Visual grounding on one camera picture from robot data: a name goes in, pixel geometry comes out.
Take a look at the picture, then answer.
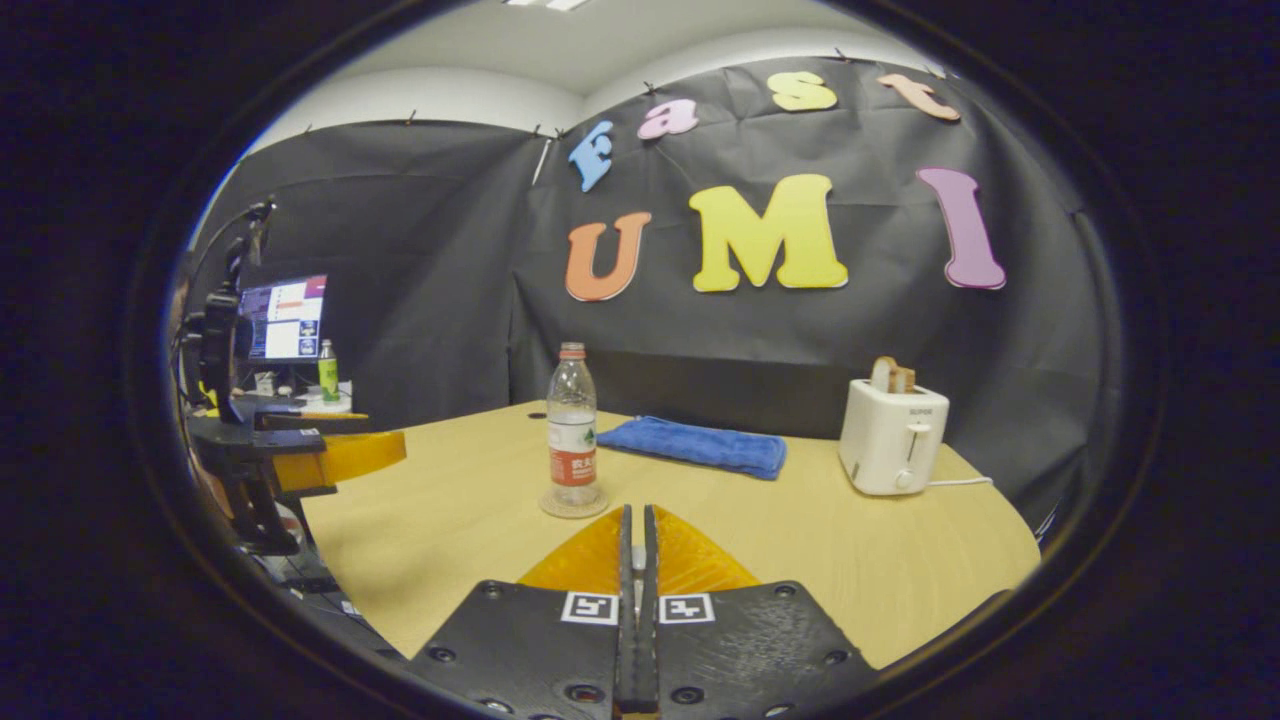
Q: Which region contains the round clear coaster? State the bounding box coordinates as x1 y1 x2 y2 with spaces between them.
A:
539 487 610 520

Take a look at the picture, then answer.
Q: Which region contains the blue folded towel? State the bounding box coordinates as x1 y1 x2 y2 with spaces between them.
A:
597 416 788 481

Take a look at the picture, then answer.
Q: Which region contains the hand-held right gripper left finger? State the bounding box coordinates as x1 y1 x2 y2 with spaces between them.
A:
405 505 635 720

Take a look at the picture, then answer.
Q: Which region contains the cluttered background desk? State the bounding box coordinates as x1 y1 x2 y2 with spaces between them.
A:
238 368 356 419

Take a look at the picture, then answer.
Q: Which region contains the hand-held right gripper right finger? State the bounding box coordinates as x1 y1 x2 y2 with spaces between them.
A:
644 505 881 720

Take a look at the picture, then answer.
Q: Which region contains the clear plastic water bottle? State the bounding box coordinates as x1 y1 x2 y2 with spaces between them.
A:
547 342 602 511

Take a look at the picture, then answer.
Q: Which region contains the computer monitor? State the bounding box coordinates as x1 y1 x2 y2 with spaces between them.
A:
238 275 328 363

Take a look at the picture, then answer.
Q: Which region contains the white toaster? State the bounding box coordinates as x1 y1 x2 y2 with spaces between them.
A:
838 378 951 497

